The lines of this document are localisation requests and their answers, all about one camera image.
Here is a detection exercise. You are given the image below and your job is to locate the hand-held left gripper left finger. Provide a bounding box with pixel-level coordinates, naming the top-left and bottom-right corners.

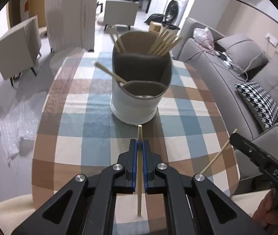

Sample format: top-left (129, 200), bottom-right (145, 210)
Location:
top-left (12, 139), bottom-right (139, 235)

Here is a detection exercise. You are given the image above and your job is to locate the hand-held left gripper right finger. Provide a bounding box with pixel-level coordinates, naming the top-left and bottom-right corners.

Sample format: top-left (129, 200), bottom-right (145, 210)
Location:
top-left (143, 139), bottom-right (268, 235)

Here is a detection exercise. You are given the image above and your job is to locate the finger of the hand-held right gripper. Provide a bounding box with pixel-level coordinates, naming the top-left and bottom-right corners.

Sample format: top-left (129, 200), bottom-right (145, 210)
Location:
top-left (229, 133), bottom-right (268, 170)

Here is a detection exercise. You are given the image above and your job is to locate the wooden chopstick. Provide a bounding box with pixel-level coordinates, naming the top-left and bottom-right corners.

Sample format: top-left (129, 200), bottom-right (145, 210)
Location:
top-left (94, 62), bottom-right (128, 84)
top-left (108, 25), bottom-right (127, 53)
top-left (137, 125), bottom-right (144, 217)
top-left (200, 128), bottom-right (238, 174)

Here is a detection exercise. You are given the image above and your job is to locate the white utensil holder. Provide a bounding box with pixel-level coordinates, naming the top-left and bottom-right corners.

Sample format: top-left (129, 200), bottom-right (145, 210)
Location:
top-left (111, 31), bottom-right (173, 125)

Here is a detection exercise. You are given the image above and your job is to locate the bunch of chopsticks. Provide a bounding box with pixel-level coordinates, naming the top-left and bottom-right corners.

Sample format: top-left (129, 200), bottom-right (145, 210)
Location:
top-left (148, 28), bottom-right (182, 56)

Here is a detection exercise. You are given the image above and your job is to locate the person's right hand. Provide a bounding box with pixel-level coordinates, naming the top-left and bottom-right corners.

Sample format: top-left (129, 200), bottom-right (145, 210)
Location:
top-left (252, 191), bottom-right (278, 230)

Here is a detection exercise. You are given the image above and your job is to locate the houndstooth cushion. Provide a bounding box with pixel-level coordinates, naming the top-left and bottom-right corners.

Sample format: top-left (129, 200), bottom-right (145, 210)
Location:
top-left (234, 81), bottom-right (278, 130)

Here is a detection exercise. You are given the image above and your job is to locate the checked tablecloth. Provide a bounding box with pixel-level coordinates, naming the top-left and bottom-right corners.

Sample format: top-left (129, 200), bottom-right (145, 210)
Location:
top-left (31, 51), bottom-right (240, 228)

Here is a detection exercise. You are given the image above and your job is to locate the grey sofa cushion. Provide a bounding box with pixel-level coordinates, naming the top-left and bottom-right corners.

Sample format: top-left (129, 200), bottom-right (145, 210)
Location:
top-left (216, 35), bottom-right (268, 71)
top-left (249, 54), bottom-right (278, 118)

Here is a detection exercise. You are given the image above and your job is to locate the grey sofa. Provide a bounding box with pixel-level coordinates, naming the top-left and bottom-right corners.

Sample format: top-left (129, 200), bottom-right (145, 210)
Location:
top-left (171, 17), bottom-right (278, 196)

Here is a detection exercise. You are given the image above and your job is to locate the pink plastic bag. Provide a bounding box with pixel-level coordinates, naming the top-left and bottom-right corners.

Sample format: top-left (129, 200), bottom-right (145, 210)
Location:
top-left (193, 27), bottom-right (215, 49)

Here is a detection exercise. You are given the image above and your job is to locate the clear bubble wrap sheet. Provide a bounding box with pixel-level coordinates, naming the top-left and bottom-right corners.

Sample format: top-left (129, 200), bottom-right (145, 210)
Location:
top-left (0, 98), bottom-right (46, 159)

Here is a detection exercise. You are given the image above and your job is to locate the cardboard box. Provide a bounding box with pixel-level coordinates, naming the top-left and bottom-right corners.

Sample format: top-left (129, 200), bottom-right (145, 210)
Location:
top-left (149, 22), bottom-right (163, 33)

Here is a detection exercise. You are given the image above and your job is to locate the black garbage bag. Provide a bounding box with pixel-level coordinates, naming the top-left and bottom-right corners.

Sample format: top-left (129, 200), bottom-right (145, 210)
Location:
top-left (144, 13), bottom-right (165, 25)

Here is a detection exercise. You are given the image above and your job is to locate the white washing machine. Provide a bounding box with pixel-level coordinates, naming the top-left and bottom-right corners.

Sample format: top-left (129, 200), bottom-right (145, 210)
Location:
top-left (165, 0), bottom-right (191, 27)

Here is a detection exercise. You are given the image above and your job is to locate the grey nightstand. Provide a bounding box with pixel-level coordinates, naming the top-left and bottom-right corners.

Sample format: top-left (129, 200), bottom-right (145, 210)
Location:
top-left (0, 15), bottom-right (42, 87)
top-left (103, 0), bottom-right (139, 31)

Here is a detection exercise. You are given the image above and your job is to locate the tall white cabinet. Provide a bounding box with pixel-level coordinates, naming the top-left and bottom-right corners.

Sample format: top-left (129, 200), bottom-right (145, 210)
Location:
top-left (45, 0), bottom-right (100, 52)

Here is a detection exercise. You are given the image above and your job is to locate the wooden door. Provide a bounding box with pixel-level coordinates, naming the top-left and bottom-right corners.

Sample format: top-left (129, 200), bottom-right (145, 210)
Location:
top-left (28, 0), bottom-right (47, 27)

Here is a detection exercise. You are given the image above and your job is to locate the wall socket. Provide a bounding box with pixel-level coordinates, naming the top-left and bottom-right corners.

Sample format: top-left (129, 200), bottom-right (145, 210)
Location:
top-left (265, 33), bottom-right (278, 47)

